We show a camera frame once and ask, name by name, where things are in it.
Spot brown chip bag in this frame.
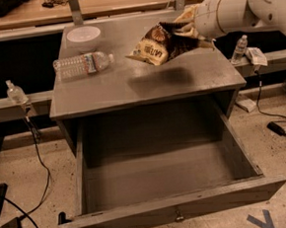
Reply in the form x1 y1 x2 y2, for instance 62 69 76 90
127 22 215 65

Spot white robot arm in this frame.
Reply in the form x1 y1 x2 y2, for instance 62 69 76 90
175 0 286 40

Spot grey counter cabinet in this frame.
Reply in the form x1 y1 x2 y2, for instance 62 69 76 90
50 11 246 149

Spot grey open drawer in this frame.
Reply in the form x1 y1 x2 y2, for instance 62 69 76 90
59 97 286 228

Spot white bowl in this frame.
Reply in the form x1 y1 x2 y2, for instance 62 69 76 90
67 26 102 53

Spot wooden back table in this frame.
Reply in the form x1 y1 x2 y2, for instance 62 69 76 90
0 0 206 34

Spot clear plastic water bottle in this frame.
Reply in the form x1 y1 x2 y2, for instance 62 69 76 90
53 51 114 81

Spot black power adapter right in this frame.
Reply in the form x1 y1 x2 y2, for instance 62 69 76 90
267 121 286 136

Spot blue tape mark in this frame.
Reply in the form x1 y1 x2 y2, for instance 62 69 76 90
248 209 275 228

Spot small bottle on right rail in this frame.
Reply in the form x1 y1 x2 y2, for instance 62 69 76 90
231 35 248 64

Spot small bottle on rail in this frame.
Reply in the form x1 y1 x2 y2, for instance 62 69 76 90
6 80 28 105
231 35 248 64

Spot white packet on rail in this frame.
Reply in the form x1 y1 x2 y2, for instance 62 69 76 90
246 46 267 66

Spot black cables on table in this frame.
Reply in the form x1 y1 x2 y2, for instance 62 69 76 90
41 0 88 10

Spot small bottle on left rail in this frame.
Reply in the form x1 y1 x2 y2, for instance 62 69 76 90
6 80 28 105

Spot black cable left floor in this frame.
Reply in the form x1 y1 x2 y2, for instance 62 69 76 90
0 114 56 228

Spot grey left rail shelf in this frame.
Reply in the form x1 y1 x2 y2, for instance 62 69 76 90
0 91 53 122

